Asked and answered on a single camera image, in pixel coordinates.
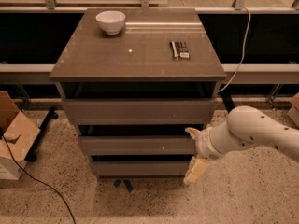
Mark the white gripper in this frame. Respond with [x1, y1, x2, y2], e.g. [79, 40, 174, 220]
[183, 127, 219, 185]

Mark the grey bottom drawer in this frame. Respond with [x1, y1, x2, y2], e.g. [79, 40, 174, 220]
[90, 161, 189, 177]

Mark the grey drawer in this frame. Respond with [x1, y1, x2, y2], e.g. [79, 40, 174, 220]
[78, 136, 196, 155]
[90, 161, 189, 177]
[62, 99, 217, 125]

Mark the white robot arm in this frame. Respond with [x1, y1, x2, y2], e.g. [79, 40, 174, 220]
[184, 105, 299, 185]

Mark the grey middle drawer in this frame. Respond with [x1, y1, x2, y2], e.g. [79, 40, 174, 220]
[78, 136, 196, 155]

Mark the grey drawer cabinet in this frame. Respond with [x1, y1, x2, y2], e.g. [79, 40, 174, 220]
[49, 7, 227, 181]

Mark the grey top drawer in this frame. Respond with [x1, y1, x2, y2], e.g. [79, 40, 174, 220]
[62, 99, 217, 125]

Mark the open cardboard box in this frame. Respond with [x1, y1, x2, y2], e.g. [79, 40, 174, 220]
[0, 91, 39, 180]

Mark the black stand leg right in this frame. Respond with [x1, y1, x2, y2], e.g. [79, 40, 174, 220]
[220, 90, 235, 113]

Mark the black stand leg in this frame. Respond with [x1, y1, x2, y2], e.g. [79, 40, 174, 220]
[25, 106, 59, 162]
[220, 90, 235, 113]

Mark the blue tape cross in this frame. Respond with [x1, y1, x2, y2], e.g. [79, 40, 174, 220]
[113, 179, 134, 193]

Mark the black marker pack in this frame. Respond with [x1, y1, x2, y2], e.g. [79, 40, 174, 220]
[169, 41, 191, 61]

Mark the cardboard box at right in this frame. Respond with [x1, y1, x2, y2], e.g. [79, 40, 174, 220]
[287, 92, 299, 127]

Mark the white ceramic bowl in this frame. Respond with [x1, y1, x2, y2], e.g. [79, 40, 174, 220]
[95, 10, 126, 35]

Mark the black stand leg left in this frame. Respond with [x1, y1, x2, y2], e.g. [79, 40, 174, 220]
[25, 106, 59, 162]

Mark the white hanging cable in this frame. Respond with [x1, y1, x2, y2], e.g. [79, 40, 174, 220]
[217, 7, 252, 94]

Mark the black floor cable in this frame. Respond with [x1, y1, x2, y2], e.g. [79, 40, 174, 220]
[0, 128, 78, 224]

